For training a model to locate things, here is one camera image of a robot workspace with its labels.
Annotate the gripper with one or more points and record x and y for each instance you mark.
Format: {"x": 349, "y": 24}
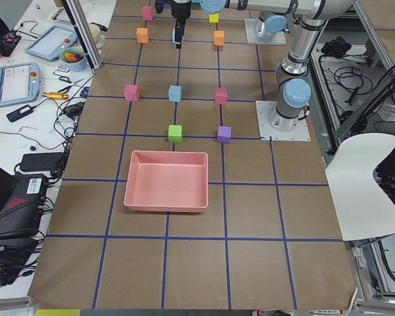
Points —
{"x": 180, "y": 10}

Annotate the light blue foam block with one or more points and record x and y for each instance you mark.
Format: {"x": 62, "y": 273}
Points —
{"x": 175, "y": 93}

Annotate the yellow foam block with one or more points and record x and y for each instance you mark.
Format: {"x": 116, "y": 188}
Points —
{"x": 214, "y": 18}

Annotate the orange foam block left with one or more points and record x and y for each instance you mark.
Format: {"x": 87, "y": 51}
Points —
{"x": 142, "y": 35}

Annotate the orange foam block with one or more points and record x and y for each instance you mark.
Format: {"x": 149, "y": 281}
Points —
{"x": 218, "y": 38}
{"x": 142, "y": 35}

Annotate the orange foam block right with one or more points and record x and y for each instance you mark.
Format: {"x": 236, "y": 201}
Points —
{"x": 218, "y": 38}

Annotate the pink foam block middle right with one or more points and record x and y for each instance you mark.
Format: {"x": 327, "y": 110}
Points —
{"x": 221, "y": 96}

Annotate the pink foam block middle left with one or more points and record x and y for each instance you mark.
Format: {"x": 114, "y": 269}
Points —
{"x": 131, "y": 92}

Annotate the white mug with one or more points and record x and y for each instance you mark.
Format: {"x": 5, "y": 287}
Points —
{"x": 96, "y": 35}

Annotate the green foam block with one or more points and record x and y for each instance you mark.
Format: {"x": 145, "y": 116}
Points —
{"x": 175, "y": 133}

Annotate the light blue bowl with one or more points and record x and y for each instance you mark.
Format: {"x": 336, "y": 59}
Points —
{"x": 74, "y": 59}

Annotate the purple foam block near tray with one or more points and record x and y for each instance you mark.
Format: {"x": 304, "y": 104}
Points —
{"x": 224, "y": 134}

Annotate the scissors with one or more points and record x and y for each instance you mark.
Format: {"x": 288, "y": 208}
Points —
{"x": 66, "y": 89}

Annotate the teach pendant far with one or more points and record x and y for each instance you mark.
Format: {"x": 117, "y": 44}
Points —
{"x": 52, "y": 42}

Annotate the teach pendant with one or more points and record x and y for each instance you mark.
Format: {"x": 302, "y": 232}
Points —
{"x": 52, "y": 42}
{"x": 19, "y": 83}

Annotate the gold cylinder tool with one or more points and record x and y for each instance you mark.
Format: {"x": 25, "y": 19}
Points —
{"x": 56, "y": 95}

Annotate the pink plastic tray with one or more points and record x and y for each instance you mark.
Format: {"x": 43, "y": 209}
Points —
{"x": 167, "y": 181}

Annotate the teach pendant near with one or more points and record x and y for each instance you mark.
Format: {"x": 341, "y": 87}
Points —
{"x": 19, "y": 83}

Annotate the black power adapter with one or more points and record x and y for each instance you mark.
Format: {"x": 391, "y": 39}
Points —
{"x": 40, "y": 161}

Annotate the black computer box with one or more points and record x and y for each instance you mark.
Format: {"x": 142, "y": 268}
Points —
{"x": 21, "y": 197}

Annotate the white chair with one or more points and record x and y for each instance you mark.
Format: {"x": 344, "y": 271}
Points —
{"x": 363, "y": 209}

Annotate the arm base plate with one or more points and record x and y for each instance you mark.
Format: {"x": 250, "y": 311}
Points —
{"x": 265, "y": 33}
{"x": 274, "y": 127}

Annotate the aluminium frame post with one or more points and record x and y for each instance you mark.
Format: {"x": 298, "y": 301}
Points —
{"x": 78, "y": 20}

